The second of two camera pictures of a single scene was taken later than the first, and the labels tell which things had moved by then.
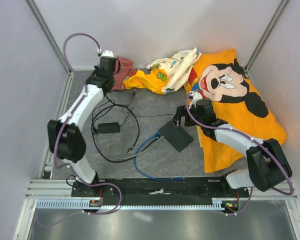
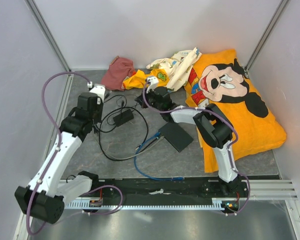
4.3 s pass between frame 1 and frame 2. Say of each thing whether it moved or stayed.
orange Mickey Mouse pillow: stayed
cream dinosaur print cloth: stayed
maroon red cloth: stayed
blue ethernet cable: stayed
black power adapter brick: moved
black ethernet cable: moved
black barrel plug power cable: moved
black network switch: stayed
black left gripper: moved
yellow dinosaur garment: stayed
